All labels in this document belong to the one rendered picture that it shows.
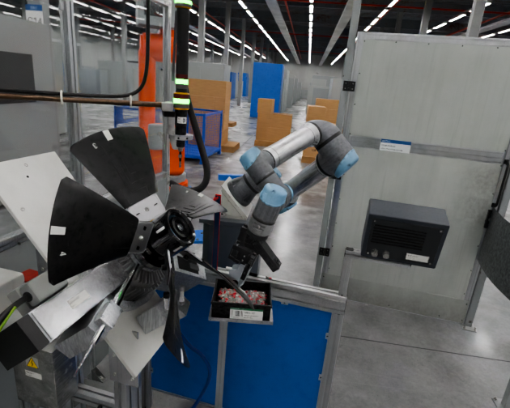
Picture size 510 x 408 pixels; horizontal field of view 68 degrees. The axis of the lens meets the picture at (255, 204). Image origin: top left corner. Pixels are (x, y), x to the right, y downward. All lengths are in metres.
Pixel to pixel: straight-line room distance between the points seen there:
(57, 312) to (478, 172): 2.62
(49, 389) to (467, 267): 2.68
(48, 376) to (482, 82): 2.73
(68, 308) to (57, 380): 0.45
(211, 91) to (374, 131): 6.61
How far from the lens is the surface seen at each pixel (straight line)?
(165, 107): 1.09
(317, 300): 1.56
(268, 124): 10.29
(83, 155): 1.14
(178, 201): 1.30
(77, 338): 1.00
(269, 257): 1.17
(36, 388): 1.43
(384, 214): 1.36
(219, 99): 9.05
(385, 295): 3.19
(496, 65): 2.91
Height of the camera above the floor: 1.62
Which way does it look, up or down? 18 degrees down
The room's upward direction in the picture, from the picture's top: 5 degrees clockwise
